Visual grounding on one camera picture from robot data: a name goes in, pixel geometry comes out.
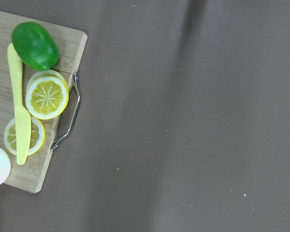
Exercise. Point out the yellow lemon slice upper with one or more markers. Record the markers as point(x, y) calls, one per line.
point(47, 94)

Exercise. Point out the yellow lemon slice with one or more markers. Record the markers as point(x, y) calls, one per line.
point(47, 94)
point(36, 139)

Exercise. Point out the yellow lemon slice lower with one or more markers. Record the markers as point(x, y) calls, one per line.
point(36, 139)

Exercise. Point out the yellow plastic knife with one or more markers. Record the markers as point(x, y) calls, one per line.
point(21, 114)

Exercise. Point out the bamboo cutting board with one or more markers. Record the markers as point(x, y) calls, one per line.
point(71, 43)

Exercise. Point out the green toy lime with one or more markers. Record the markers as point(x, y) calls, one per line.
point(35, 46)

